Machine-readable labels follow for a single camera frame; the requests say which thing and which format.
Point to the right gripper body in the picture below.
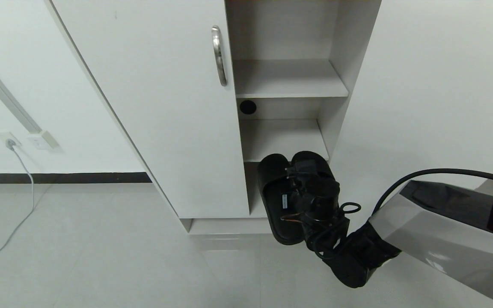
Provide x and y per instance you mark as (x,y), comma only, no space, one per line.
(319,196)

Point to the black slipper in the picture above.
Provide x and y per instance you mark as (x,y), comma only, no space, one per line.
(272,192)
(324,164)

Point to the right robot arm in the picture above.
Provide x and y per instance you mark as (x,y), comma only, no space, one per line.
(443,231)

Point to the white shoe cabinet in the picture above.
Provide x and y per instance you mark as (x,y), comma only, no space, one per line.
(289,79)

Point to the plain white cabinet door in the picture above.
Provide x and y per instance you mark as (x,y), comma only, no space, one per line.
(422,85)

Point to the black skirting strip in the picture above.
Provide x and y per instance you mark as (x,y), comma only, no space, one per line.
(58,177)

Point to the white junction box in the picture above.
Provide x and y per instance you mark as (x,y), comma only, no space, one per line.
(42,140)

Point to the white wall socket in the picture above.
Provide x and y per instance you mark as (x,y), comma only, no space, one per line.
(3,137)

